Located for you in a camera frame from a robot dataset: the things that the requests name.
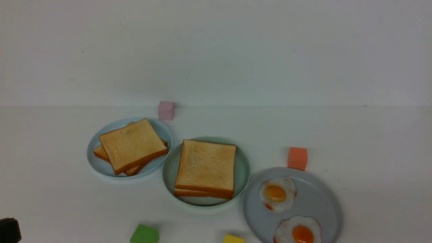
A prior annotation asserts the green foam cube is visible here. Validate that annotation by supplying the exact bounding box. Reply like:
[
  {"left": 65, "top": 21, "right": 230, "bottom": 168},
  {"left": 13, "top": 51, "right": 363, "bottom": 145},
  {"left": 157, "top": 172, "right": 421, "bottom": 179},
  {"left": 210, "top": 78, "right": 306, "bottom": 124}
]
[{"left": 130, "top": 224, "right": 160, "bottom": 243}]

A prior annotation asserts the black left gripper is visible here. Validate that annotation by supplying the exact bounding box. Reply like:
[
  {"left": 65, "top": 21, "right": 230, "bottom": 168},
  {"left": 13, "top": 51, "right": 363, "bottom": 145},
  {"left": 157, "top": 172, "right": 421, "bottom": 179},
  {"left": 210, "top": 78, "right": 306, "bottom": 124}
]
[{"left": 0, "top": 217, "right": 22, "bottom": 243}]

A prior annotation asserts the rear fried egg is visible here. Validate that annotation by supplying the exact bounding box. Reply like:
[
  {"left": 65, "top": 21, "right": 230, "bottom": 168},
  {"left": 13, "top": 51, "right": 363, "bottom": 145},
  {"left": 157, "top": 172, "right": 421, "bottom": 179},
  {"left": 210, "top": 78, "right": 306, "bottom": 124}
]
[{"left": 258, "top": 177, "right": 297, "bottom": 213}]

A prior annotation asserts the mint green center plate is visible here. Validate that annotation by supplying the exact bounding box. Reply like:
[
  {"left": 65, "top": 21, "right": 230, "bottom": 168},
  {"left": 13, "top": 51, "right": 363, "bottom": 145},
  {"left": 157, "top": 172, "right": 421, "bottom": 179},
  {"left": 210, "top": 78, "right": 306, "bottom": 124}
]
[{"left": 162, "top": 136, "right": 250, "bottom": 207}]

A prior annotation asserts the yellow foam cube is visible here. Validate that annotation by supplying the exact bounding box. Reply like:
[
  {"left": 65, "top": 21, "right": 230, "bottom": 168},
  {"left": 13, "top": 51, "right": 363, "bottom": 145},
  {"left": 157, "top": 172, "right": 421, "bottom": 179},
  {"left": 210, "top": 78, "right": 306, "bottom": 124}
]
[{"left": 223, "top": 234, "right": 245, "bottom": 243}]

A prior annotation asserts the toast slice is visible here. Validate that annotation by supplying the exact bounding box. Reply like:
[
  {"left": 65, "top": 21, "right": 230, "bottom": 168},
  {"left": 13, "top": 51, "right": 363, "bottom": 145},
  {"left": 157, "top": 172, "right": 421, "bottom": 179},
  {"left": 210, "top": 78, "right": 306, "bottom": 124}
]
[
  {"left": 95, "top": 117, "right": 171, "bottom": 177},
  {"left": 174, "top": 188, "right": 233, "bottom": 200},
  {"left": 93, "top": 121, "right": 168, "bottom": 177},
  {"left": 174, "top": 139, "right": 237, "bottom": 193}
]

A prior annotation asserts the pink foam cube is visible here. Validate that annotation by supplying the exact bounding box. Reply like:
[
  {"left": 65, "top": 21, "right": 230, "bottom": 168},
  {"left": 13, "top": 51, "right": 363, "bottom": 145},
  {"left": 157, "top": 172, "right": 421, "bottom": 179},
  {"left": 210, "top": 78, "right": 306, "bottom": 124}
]
[{"left": 158, "top": 101, "right": 175, "bottom": 120}]

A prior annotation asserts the light blue bread plate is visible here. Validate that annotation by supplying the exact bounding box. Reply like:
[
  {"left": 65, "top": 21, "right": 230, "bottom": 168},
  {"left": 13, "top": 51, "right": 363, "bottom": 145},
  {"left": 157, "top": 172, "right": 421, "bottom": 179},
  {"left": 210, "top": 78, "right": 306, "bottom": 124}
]
[{"left": 87, "top": 117, "right": 173, "bottom": 182}]

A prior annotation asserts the fried egg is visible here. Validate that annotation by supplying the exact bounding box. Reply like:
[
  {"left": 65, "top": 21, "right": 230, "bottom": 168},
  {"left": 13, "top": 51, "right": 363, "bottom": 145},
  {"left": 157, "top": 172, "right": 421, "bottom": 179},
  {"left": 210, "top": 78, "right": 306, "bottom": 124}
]
[
  {"left": 258, "top": 177, "right": 297, "bottom": 213},
  {"left": 273, "top": 215, "right": 323, "bottom": 243}
]

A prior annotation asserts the grey egg plate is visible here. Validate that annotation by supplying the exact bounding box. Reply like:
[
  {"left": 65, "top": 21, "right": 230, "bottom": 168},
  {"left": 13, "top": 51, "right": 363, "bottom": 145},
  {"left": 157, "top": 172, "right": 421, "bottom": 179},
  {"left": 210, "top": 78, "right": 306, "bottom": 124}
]
[{"left": 242, "top": 167, "right": 344, "bottom": 243}]

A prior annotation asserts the orange foam cube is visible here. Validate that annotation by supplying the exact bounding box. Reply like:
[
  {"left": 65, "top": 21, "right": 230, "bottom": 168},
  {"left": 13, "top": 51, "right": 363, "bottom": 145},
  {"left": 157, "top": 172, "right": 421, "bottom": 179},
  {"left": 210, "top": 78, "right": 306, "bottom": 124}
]
[{"left": 287, "top": 147, "right": 308, "bottom": 171}]

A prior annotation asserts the front fried egg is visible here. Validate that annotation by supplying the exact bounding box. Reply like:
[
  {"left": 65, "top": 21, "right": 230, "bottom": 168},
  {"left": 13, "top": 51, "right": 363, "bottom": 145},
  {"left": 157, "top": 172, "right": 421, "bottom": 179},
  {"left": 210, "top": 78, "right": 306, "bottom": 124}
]
[{"left": 273, "top": 215, "right": 323, "bottom": 243}]

